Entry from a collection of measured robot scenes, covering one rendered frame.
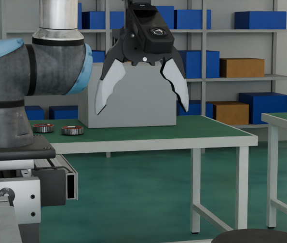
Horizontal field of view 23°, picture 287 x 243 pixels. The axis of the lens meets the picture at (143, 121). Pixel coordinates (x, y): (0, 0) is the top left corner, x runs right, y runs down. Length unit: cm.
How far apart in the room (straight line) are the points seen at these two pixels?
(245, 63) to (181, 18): 85
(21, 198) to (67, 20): 41
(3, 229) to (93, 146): 275
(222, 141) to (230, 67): 389
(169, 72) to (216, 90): 680
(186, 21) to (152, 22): 615
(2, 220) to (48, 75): 91
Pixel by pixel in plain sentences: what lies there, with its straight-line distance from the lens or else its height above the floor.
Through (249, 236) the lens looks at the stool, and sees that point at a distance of 255.
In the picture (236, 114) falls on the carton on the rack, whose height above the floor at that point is 39.
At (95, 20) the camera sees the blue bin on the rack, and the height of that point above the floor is 136.
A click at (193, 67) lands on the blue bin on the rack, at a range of 724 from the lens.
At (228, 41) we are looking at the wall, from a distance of 795.
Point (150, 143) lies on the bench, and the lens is 344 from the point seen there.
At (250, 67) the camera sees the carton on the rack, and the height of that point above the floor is 89.
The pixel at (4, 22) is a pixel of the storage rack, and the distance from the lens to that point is 686.
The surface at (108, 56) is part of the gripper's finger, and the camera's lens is 110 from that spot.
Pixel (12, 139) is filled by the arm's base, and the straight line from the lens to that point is 153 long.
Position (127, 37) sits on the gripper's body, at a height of 128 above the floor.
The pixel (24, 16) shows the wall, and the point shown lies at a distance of 746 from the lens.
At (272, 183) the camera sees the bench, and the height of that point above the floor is 30.
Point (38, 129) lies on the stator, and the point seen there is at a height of 77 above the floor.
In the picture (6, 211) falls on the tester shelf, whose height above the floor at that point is 111.
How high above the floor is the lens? 129
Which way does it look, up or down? 8 degrees down
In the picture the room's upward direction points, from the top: straight up
